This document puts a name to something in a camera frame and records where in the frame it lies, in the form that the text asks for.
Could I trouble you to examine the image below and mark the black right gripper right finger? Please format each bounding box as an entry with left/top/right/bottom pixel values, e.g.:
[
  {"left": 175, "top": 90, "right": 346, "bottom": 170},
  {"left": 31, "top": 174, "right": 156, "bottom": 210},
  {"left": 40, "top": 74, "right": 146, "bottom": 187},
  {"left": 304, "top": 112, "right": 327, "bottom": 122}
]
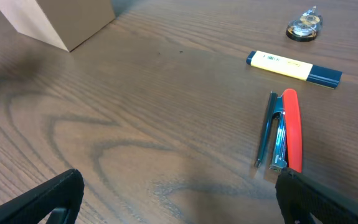
[{"left": 275, "top": 167, "right": 358, "bottom": 224}]

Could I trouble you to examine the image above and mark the correction tape dispenser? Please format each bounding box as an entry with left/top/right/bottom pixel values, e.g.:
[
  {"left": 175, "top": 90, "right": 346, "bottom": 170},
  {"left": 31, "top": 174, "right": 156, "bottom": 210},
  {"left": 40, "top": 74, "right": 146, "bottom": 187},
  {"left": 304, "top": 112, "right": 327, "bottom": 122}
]
[{"left": 286, "top": 6, "right": 323, "bottom": 42}]

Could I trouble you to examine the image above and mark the yellow highlighter blue cap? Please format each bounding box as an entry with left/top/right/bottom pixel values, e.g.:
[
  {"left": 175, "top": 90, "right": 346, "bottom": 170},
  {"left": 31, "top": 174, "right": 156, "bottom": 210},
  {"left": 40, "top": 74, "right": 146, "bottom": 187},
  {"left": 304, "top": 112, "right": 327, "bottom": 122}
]
[{"left": 246, "top": 50, "right": 342, "bottom": 89}]

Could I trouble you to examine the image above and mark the brown cardboard box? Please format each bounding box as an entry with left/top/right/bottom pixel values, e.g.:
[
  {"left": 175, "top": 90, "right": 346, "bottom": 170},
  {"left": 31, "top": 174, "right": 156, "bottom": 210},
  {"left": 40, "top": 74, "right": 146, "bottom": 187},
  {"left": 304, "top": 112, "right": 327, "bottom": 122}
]
[{"left": 0, "top": 0, "right": 115, "bottom": 52}]

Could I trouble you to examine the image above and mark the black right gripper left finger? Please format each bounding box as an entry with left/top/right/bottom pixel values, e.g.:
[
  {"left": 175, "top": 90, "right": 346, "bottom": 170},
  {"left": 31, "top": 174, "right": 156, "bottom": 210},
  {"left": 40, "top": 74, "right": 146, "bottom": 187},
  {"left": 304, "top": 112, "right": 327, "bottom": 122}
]
[{"left": 0, "top": 169, "right": 85, "bottom": 224}]

